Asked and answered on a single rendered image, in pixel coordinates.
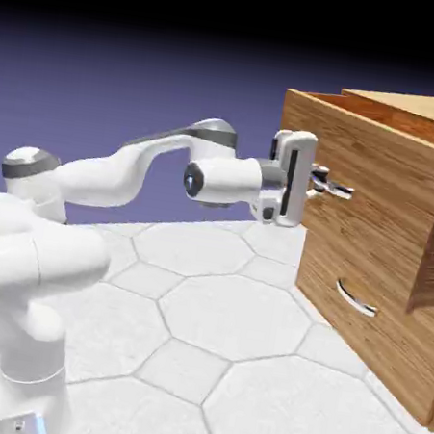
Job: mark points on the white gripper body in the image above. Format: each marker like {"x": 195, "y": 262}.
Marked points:
{"x": 300, "y": 174}

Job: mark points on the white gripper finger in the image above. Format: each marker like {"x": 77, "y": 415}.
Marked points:
{"x": 313, "y": 193}
{"x": 320, "y": 170}

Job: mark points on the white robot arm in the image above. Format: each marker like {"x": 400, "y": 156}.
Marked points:
{"x": 90, "y": 179}

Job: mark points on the wooden drawer front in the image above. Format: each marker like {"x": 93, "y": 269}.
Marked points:
{"x": 388, "y": 354}

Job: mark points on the light wood cabinet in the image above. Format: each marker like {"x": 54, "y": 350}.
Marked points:
{"x": 422, "y": 110}

